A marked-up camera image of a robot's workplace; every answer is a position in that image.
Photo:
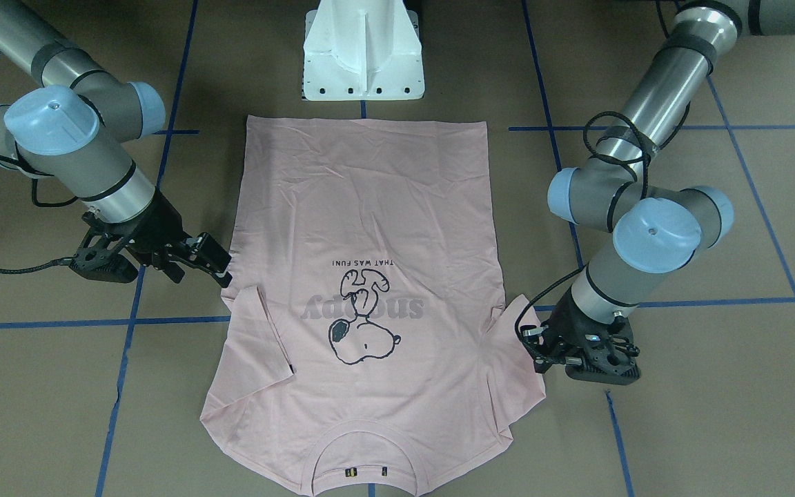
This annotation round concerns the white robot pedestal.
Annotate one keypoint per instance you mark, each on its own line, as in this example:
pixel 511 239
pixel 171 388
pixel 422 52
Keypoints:
pixel 363 50

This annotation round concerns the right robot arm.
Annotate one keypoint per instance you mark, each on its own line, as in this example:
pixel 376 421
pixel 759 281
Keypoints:
pixel 72 128

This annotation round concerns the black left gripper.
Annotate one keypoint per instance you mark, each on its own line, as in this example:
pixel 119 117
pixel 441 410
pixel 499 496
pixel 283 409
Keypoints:
pixel 567 325

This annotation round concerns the pink Snoopy t-shirt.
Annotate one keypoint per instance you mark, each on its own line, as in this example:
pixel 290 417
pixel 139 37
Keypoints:
pixel 370 340

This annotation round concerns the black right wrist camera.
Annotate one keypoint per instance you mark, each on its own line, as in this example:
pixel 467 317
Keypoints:
pixel 99 256

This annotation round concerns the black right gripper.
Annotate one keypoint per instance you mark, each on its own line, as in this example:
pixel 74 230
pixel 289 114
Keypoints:
pixel 156 231

